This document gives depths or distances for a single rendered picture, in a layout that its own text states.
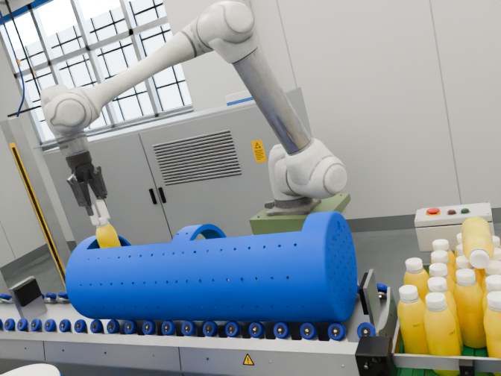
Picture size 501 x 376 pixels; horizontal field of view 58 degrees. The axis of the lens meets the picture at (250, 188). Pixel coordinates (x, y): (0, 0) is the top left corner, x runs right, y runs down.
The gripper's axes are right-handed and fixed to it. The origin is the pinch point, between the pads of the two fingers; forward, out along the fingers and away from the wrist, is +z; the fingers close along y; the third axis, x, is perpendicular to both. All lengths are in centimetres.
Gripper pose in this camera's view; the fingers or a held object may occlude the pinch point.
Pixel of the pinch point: (98, 212)
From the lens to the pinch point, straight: 156.3
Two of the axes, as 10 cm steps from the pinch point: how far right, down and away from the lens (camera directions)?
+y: -4.0, 3.3, -8.6
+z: 2.6, 9.4, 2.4
